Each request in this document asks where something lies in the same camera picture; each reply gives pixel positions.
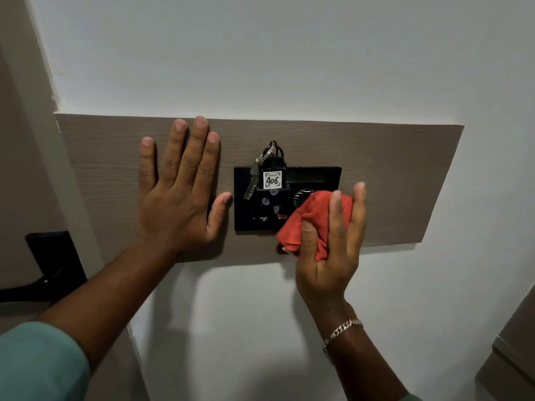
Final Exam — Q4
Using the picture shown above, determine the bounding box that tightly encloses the person's left hand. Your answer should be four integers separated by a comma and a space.
137, 116, 233, 256

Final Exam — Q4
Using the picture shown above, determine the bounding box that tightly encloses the person's right hand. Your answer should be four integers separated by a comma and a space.
295, 182, 368, 312

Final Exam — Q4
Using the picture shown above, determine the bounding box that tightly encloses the red cleaning cloth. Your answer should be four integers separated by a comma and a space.
276, 190, 354, 262

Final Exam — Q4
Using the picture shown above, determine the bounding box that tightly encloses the person's right forearm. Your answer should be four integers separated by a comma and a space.
311, 302, 409, 401

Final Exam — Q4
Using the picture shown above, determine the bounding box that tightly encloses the person's left forearm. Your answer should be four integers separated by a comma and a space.
37, 241, 172, 374

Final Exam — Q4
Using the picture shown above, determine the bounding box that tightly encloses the silver key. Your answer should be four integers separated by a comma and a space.
244, 159, 262, 201

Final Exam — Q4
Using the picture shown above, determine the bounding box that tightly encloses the black round regulator knob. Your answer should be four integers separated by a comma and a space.
293, 188, 315, 209

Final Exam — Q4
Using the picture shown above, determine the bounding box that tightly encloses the black key tag white label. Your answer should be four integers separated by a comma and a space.
260, 156, 288, 192

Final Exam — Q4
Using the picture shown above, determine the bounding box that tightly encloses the brown cabinet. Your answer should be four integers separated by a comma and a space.
476, 283, 535, 401

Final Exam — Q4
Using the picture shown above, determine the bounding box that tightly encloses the teal left sleeve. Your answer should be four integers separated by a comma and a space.
0, 321, 91, 401

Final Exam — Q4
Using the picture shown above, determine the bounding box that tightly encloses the black switch plate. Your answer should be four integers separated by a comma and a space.
233, 165, 342, 235

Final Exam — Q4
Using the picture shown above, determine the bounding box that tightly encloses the brown wooden wall panel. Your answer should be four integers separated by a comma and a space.
54, 113, 465, 264

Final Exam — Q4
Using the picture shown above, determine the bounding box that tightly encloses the silver key ring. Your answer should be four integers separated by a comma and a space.
259, 140, 279, 164

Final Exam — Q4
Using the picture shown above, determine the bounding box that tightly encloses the silver chain bracelet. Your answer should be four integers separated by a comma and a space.
322, 319, 364, 365

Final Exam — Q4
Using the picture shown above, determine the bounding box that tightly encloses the black door handle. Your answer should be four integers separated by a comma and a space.
0, 231, 88, 305

